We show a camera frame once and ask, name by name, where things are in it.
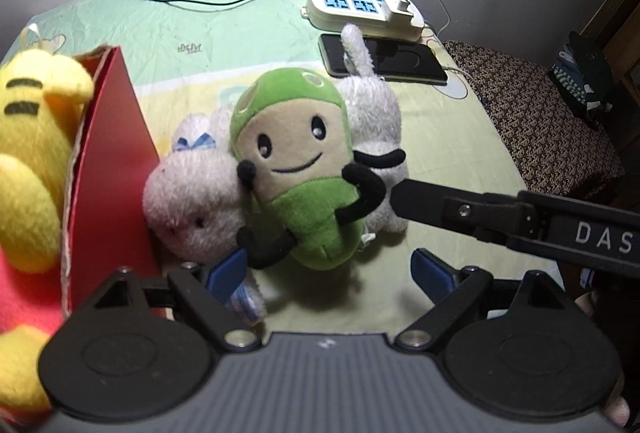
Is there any red cardboard box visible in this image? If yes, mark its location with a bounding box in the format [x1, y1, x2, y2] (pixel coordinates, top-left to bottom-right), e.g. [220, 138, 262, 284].
[60, 44, 168, 319]

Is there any white rabbit plush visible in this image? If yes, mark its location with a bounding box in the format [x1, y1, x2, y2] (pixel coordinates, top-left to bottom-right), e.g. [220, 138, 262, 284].
[142, 23, 412, 326]

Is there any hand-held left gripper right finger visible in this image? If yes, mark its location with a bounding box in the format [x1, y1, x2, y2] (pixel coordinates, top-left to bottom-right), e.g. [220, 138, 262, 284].
[395, 249, 566, 349]

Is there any wooden cabinet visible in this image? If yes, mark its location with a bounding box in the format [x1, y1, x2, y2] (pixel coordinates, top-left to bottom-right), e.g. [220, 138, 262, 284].
[582, 0, 640, 104]

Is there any yellow tiger plush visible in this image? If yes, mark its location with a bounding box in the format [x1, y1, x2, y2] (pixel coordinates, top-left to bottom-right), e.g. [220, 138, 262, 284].
[0, 50, 96, 424]

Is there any white charging cable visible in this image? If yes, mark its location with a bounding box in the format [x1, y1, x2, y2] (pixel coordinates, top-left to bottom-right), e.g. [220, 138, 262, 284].
[405, 0, 488, 101]

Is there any black smartphone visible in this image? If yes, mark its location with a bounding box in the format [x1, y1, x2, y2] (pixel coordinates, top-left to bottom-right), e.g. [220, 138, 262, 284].
[318, 33, 449, 86]

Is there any white power strip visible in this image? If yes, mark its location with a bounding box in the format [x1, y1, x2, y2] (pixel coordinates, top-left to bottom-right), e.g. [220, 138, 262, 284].
[300, 0, 426, 40]

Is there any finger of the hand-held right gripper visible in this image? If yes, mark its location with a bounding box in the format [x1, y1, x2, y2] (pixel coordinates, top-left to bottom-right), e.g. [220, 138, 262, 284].
[390, 178, 538, 246]

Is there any dark patterned bag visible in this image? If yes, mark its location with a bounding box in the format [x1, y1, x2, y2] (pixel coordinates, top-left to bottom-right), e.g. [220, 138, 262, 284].
[547, 30, 616, 128]

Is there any green plush doll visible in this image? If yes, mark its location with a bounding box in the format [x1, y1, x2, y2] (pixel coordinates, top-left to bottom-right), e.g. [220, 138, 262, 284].
[230, 68, 407, 271]

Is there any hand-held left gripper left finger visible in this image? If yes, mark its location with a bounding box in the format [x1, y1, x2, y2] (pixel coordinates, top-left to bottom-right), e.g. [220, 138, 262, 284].
[97, 247, 261, 349]

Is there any person's right hand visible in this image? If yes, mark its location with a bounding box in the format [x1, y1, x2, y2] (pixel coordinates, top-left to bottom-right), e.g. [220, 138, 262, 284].
[574, 290, 598, 319]

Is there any white charger plug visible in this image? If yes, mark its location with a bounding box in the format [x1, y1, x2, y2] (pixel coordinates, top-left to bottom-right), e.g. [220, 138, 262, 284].
[384, 0, 425, 30]

